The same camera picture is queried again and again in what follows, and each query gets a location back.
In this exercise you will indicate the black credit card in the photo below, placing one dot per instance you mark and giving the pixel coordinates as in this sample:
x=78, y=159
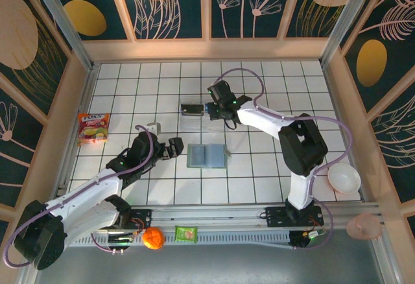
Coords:
x=192, y=109

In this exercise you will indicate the green card holder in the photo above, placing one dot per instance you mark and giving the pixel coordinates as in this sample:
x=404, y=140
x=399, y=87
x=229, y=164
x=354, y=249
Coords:
x=214, y=157

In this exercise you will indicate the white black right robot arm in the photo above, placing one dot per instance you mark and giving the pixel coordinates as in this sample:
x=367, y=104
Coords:
x=259, y=120

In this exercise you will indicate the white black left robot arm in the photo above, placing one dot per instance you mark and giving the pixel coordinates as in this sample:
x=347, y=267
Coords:
x=87, y=187

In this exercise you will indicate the clear plastic tray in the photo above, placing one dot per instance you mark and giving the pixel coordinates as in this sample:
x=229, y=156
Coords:
x=194, y=123

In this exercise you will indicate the red candy bag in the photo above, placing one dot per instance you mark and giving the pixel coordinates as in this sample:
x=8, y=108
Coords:
x=93, y=130

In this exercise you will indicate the aluminium base beam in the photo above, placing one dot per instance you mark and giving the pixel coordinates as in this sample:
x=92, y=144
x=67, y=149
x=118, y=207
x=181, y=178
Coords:
x=207, y=214

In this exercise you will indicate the teal panel flower stems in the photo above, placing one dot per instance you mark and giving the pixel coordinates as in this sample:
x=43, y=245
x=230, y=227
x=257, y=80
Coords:
x=233, y=21

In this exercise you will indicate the green snack packet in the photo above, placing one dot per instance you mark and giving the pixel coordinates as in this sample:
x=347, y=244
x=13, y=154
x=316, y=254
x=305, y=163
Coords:
x=186, y=234

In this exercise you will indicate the orange fruit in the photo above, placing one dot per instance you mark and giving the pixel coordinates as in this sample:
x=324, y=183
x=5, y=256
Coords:
x=153, y=238

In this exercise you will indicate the teal panel orange circle leaves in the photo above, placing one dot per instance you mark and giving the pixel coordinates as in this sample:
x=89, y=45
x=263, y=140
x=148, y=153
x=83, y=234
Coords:
x=191, y=11

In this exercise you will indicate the teal panel large peach oval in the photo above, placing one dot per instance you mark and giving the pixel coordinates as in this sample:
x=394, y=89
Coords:
x=48, y=70

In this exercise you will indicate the white bowl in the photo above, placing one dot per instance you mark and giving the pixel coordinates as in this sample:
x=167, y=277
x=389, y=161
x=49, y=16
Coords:
x=344, y=178

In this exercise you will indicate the pink plastic cup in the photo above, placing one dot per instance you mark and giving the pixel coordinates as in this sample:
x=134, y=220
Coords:
x=363, y=227

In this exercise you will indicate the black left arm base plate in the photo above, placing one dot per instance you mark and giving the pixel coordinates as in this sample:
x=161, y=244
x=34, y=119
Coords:
x=142, y=217

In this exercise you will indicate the aluminium side rail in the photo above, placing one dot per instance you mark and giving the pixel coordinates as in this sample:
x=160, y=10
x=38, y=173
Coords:
x=83, y=109

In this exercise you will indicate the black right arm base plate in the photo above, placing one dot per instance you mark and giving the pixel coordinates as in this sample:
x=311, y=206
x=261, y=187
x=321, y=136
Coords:
x=275, y=217

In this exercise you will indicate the aluminium corner post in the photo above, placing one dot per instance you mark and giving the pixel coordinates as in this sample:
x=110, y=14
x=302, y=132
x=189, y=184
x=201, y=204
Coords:
x=343, y=18
x=61, y=18

